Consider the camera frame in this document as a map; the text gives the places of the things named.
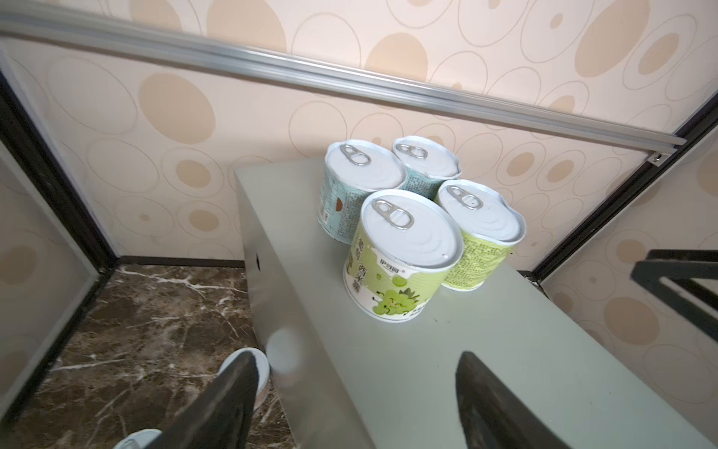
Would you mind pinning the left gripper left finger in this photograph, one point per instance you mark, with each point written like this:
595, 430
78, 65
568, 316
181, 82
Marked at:
221, 416

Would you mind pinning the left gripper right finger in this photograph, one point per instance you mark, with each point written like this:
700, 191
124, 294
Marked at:
491, 416

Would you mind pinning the pink label can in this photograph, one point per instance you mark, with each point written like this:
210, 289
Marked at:
139, 440

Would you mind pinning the light green label can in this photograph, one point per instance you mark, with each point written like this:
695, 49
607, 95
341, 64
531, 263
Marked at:
404, 247

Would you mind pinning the teal label can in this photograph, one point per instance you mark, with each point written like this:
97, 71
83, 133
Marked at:
354, 169
428, 165

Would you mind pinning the orange label can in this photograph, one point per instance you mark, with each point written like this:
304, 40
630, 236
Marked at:
263, 368

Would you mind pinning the grey metal cabinet box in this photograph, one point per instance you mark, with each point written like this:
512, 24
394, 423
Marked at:
347, 380

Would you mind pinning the horizontal aluminium frame bar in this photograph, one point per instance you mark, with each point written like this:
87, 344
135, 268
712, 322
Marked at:
31, 20

